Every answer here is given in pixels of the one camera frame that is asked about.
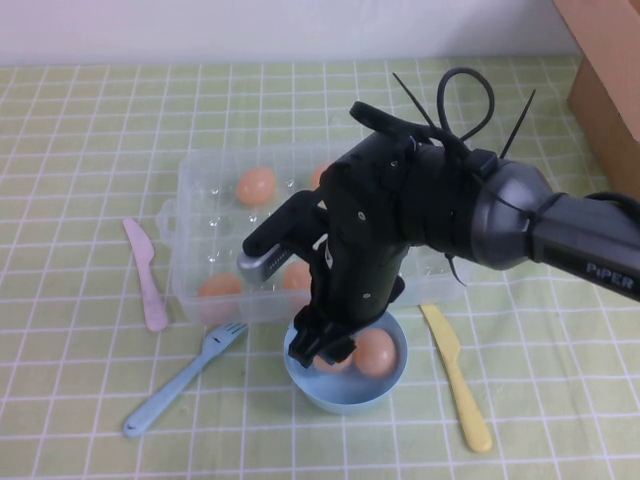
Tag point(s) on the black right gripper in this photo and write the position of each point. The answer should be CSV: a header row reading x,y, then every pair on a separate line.
x,y
380,225

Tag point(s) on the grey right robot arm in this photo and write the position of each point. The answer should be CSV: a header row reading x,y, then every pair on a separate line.
x,y
575,240

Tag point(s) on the transparent plastic egg box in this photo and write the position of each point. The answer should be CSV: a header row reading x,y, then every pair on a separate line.
x,y
200,235

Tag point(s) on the brown cardboard box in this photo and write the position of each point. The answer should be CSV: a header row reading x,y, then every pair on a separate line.
x,y
605,75

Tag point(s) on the light blue plastic bowl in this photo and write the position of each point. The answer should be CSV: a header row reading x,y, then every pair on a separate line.
x,y
350,395

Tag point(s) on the yellow plastic knife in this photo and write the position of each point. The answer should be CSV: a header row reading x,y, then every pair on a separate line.
x,y
457,380

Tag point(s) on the light blue plastic fork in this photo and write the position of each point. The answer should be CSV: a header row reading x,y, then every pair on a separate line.
x,y
175,385

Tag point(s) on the pink plastic knife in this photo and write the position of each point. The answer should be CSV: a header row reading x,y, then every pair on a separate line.
x,y
145,275

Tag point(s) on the black zip tie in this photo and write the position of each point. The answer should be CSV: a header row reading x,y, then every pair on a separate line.
x,y
412,99
518,122

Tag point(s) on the green checked tablecloth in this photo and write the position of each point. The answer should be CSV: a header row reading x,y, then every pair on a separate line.
x,y
75,150

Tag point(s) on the silver wrist camera black mount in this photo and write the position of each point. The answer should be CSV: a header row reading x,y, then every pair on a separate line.
x,y
280,225

